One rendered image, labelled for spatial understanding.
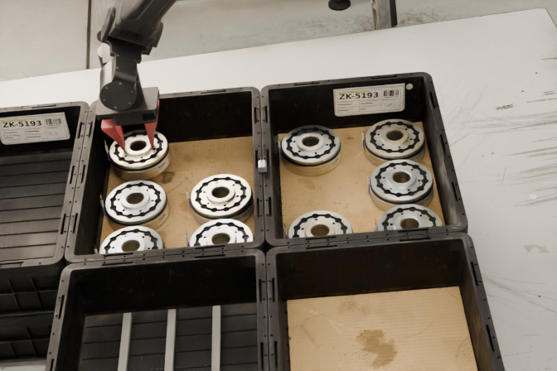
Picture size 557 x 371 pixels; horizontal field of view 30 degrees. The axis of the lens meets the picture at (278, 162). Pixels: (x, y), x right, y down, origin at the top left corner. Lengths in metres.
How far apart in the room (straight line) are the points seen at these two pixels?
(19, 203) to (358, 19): 2.06
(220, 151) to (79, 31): 2.03
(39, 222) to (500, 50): 1.06
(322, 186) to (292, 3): 2.08
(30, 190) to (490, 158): 0.85
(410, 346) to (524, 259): 0.38
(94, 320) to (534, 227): 0.78
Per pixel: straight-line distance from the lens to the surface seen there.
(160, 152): 1.79
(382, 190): 1.71
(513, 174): 1.99
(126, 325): 1.58
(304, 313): 1.57
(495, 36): 2.34
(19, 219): 1.82
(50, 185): 1.87
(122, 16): 1.60
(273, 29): 3.66
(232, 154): 1.85
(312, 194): 1.75
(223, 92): 1.82
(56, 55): 3.72
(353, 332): 1.54
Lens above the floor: 2.01
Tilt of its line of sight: 41 degrees down
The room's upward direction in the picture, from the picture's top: 6 degrees counter-clockwise
